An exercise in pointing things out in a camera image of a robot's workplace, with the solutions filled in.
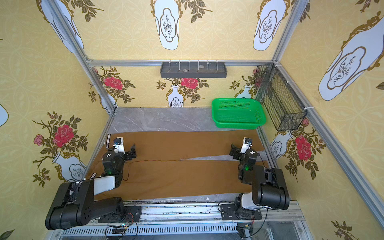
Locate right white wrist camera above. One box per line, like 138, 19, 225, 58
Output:
241, 137, 253, 154

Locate small circuit board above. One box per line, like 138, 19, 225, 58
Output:
111, 226, 128, 235

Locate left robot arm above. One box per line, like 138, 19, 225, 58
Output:
45, 144, 142, 230

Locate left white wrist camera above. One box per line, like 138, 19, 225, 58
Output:
113, 137, 125, 155

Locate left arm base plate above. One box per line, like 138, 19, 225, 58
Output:
97, 206, 142, 224

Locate grey wall shelf tray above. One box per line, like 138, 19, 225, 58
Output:
160, 61, 228, 79

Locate black wire mesh basket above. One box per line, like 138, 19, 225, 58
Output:
255, 63, 307, 131

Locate aluminium front rail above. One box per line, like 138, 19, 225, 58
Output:
125, 202, 305, 224

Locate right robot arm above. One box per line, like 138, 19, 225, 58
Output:
229, 145, 291, 220

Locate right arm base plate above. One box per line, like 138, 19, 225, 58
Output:
218, 202, 262, 221

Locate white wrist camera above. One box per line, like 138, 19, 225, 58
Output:
113, 137, 125, 155
241, 137, 253, 154

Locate brown long pants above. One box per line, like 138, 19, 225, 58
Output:
95, 130, 264, 201

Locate green plastic basket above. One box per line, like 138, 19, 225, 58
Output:
212, 98, 267, 130

